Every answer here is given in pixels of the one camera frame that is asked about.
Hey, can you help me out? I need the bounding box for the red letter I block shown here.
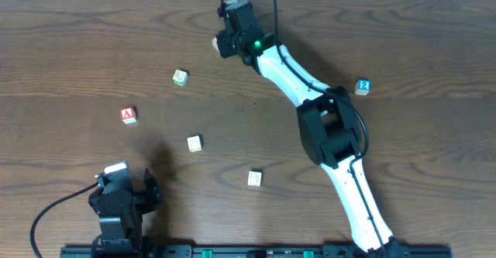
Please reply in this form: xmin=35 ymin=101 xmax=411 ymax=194
xmin=212 ymin=36 xmax=219 ymax=52

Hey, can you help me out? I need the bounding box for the blue number 2 block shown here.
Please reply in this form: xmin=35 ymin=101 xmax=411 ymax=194
xmin=355 ymin=79 xmax=371 ymax=95

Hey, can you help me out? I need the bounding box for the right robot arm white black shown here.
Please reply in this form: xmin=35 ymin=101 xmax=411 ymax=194
xmin=212 ymin=29 xmax=394 ymax=255

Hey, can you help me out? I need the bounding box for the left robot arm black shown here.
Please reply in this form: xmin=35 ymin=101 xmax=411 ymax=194
xmin=88 ymin=167 xmax=163 ymax=257

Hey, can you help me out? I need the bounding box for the green picture wooden block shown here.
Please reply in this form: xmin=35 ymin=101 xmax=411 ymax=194
xmin=173 ymin=70 xmax=188 ymax=86

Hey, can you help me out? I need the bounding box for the yellow picture wooden block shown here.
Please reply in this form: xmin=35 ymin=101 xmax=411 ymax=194
xmin=187 ymin=136 xmax=202 ymax=152

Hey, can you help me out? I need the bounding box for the red letter A block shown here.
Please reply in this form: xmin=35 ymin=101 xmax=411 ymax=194
xmin=120 ymin=107 xmax=137 ymax=124

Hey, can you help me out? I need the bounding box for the plain picture wooden block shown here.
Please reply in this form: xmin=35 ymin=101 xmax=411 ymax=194
xmin=247 ymin=171 xmax=262 ymax=187

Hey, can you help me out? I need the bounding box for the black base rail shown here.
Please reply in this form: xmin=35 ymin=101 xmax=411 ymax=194
xmin=60 ymin=243 xmax=453 ymax=258

